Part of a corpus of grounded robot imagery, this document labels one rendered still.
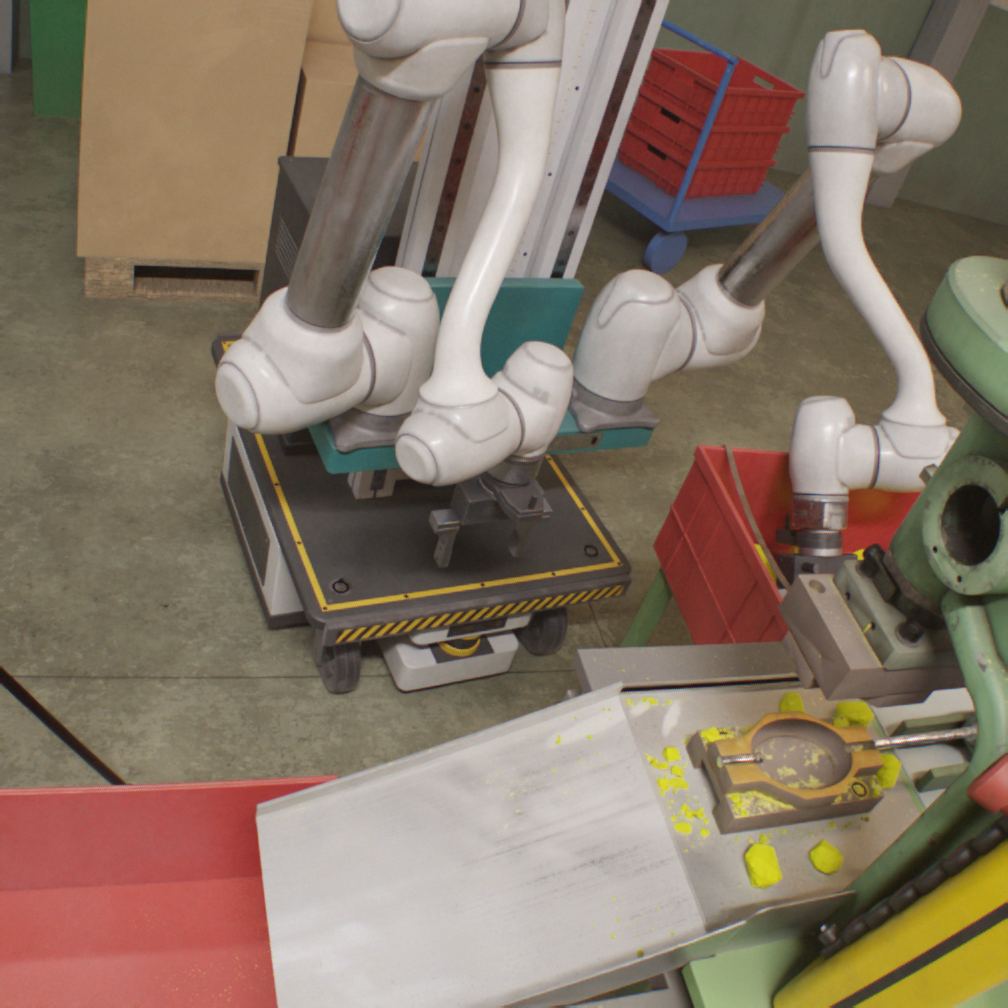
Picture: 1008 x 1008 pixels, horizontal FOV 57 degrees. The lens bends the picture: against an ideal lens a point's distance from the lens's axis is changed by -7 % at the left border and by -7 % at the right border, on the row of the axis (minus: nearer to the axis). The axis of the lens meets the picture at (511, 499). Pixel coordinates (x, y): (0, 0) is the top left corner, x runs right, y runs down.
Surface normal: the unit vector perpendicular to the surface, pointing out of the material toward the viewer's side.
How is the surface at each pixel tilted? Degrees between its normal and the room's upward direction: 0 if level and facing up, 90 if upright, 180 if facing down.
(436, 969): 30
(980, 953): 90
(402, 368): 88
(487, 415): 61
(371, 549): 0
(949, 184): 90
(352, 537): 0
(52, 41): 94
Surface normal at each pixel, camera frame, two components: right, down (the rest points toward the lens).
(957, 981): -0.77, 0.24
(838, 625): 0.26, -0.73
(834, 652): -0.94, -0.03
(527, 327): 0.41, 0.67
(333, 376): 0.66, 0.67
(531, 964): -0.25, -0.65
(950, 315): -0.97, -0.21
